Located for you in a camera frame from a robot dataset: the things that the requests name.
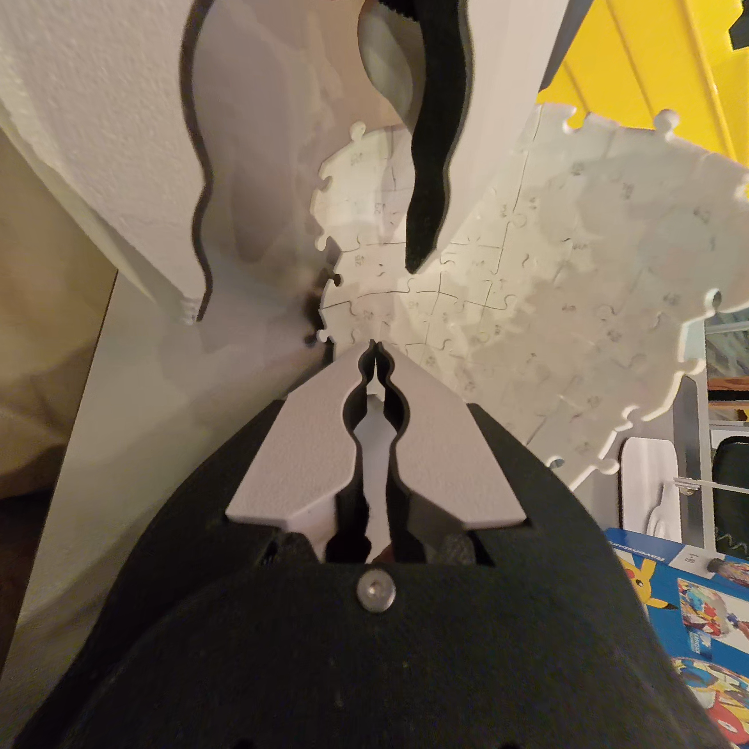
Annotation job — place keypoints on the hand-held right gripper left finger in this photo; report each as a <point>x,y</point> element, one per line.
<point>298,456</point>

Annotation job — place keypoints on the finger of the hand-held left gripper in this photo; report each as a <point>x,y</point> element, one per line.
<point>93,105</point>
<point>497,70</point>

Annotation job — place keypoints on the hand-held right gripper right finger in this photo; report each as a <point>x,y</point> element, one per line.
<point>456,462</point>

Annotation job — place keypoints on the partly built white puzzle ball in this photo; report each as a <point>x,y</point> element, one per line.
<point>585,263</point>

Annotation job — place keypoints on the blue printed puzzle box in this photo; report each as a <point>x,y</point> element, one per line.
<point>702,632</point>

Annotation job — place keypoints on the yellow plastic box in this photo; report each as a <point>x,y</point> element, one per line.
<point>643,64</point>

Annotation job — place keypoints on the white plastic holder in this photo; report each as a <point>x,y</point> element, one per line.
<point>646,485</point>

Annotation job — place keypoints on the beige trousers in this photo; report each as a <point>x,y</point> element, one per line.
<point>47,322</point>

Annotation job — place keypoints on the grey metal post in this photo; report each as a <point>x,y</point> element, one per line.
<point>693,433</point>

